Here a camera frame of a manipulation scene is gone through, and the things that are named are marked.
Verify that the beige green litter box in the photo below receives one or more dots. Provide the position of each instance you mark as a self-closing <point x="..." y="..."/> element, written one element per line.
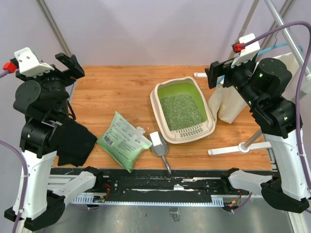
<point x="181" y="111"/>

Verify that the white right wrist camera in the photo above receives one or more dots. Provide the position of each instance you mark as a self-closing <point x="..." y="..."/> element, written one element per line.
<point x="248" y="52"/>

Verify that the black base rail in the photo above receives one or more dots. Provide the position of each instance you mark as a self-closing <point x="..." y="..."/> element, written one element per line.
<point x="156" y="187"/>

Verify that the white plastic bag clip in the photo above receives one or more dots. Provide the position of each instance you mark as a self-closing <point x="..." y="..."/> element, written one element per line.
<point x="140" y="132"/>

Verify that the black cloth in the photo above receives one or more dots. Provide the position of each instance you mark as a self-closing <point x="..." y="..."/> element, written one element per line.
<point x="76" y="144"/>

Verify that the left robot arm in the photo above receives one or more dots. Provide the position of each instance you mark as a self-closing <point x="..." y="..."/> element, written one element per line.
<point x="50" y="130"/>

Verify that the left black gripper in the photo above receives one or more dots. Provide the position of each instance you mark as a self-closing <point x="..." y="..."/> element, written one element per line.
<point x="76" y="70"/>

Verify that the green cat litter bag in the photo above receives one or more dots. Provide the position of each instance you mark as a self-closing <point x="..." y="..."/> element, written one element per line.
<point x="122" y="143"/>

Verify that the cream fabric bag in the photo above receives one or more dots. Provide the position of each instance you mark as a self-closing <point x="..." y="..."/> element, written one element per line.
<point x="226" y="103"/>

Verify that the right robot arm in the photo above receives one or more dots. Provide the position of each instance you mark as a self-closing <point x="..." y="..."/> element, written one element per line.
<point x="261" y="85"/>

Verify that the white metal drying rack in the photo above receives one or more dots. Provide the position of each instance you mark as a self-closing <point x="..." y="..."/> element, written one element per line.
<point x="296" y="56"/>

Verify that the metal litter scoop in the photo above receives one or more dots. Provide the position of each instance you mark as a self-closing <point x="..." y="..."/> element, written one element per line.
<point x="160" y="148"/>

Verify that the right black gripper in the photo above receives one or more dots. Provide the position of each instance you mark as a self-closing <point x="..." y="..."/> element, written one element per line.
<point x="216" y="68"/>

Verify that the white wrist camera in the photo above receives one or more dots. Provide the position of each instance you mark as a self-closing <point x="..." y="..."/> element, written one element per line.
<point x="248" y="52"/>
<point x="29" y="63"/>

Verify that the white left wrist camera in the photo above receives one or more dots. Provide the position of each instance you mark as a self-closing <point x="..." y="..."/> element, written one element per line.
<point x="29" y="63"/>

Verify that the teal clothes hanger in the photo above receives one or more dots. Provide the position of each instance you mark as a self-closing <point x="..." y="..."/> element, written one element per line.
<point x="279" y="47"/>

